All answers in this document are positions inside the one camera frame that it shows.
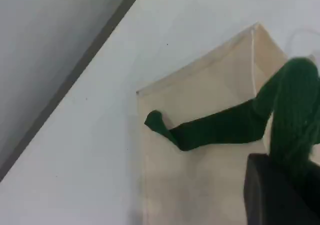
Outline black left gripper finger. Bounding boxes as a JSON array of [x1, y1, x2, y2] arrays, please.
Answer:
[[243, 153, 320, 225]]

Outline white canvas bag green handles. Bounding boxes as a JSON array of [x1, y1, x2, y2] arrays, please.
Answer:
[[136, 21, 320, 225]]

